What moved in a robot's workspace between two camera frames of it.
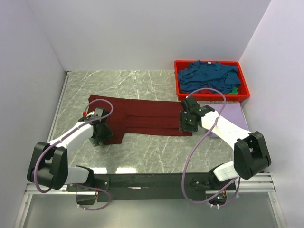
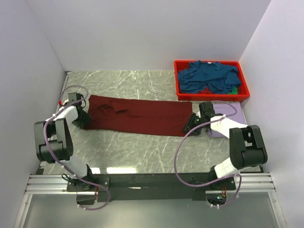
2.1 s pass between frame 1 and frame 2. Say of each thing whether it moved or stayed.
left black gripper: moved
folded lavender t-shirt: stayed
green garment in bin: stayed
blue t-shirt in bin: stayed
